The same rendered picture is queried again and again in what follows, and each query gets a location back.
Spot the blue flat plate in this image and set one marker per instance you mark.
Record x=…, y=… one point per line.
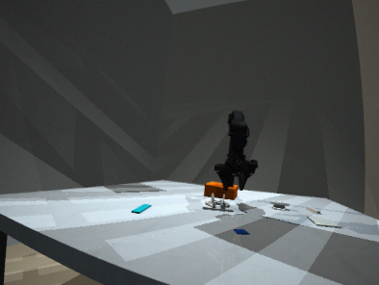
x=240, y=231

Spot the teal rectangular bar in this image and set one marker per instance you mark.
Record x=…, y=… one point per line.
x=141, y=208

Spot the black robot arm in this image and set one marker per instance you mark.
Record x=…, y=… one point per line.
x=239, y=131

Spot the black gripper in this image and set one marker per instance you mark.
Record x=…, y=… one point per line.
x=224, y=170

